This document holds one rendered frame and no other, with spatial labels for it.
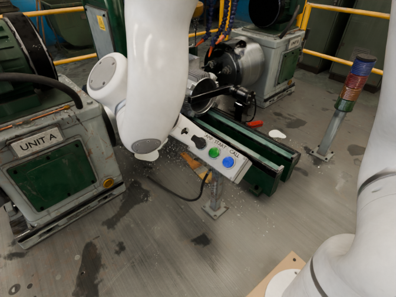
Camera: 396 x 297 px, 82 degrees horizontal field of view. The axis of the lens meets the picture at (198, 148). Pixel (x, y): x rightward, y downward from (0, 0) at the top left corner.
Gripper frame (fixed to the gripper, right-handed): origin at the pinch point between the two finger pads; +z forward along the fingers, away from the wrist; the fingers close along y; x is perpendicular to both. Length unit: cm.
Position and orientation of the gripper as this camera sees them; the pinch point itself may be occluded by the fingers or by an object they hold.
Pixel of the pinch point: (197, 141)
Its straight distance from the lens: 62.0
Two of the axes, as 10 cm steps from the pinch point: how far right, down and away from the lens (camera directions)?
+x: -5.7, 8.2, 0.1
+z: 4.7, 3.1, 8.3
